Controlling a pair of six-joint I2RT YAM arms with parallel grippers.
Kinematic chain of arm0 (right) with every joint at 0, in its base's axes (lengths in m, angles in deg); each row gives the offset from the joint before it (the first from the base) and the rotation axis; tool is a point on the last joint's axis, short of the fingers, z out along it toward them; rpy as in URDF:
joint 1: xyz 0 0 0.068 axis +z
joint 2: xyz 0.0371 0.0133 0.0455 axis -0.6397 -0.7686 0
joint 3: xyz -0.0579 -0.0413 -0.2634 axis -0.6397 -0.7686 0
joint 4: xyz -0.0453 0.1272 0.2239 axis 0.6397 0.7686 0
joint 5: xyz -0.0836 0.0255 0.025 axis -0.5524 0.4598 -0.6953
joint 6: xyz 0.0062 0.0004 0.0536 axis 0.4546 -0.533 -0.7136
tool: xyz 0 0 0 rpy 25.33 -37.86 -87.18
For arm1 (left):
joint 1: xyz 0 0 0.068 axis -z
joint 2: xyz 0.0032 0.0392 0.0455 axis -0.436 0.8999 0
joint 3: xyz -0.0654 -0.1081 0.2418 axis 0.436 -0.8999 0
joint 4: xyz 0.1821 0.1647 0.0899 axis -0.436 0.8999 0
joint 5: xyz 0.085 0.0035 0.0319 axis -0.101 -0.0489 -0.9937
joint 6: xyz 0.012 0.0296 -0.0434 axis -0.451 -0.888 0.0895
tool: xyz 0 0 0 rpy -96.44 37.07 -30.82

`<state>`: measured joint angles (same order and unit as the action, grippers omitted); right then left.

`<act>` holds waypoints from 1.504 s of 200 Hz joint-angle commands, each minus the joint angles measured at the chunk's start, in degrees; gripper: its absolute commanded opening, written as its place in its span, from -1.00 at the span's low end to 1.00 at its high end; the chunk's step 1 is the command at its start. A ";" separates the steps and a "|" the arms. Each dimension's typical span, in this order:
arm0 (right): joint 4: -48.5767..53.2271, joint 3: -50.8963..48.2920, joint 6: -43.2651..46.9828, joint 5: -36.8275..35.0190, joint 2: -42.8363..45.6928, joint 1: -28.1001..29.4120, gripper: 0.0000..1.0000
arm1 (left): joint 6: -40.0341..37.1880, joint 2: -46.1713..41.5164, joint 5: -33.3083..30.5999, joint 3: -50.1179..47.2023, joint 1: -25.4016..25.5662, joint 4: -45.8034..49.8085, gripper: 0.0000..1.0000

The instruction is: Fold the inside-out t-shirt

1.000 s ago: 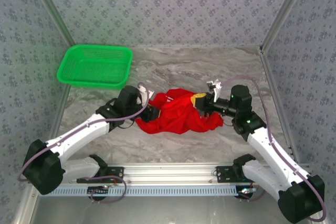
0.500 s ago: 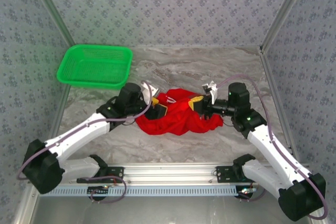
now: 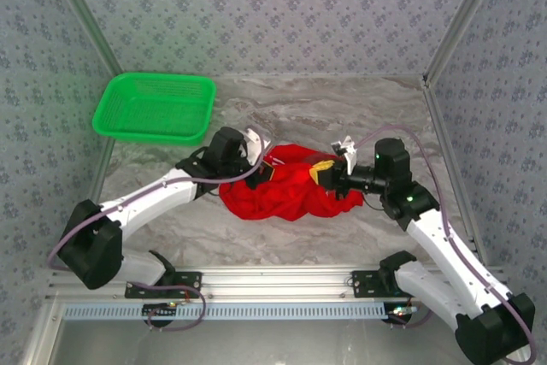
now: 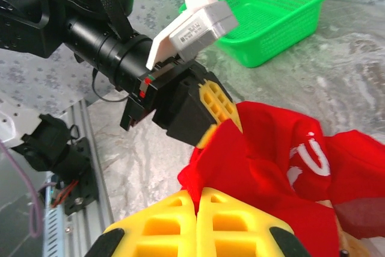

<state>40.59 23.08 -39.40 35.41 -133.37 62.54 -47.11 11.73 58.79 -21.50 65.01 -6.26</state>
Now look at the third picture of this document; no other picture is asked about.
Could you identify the red t-shirt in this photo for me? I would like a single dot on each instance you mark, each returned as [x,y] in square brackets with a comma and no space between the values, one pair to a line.
[290,198]

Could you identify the green plastic mesh basket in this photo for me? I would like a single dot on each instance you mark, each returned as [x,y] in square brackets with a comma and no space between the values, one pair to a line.
[149,113]

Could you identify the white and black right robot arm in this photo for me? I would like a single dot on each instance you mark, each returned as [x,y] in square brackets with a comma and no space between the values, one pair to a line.
[448,249]

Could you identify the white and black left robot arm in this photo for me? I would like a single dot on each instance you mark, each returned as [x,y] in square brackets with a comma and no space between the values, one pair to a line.
[149,198]

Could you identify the small black controller board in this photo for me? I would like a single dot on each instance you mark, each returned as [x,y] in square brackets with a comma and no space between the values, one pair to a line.
[160,311]
[399,311]

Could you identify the metal lower shelf panel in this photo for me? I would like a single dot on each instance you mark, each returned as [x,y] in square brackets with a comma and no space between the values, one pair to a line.
[273,343]

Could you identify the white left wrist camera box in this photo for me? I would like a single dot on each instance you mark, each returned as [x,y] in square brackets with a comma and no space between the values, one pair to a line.
[256,143]

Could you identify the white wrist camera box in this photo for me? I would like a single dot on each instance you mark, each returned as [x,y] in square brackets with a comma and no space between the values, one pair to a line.
[256,143]
[348,155]

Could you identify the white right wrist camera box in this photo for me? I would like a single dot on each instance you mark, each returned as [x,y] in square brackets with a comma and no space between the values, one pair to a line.
[348,155]

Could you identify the aluminium mounting rail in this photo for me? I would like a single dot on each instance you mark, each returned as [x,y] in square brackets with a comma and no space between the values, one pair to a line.
[273,284]

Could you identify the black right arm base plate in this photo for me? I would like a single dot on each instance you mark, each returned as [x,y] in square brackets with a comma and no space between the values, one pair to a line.
[363,286]

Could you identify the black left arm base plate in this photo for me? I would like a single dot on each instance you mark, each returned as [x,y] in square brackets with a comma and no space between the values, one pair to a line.
[190,278]

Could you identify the aluminium frame post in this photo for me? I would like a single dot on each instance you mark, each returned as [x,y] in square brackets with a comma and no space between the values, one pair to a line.
[462,19]
[87,19]

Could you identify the aluminium frame leg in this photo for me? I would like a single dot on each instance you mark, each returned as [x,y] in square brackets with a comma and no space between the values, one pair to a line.
[45,331]

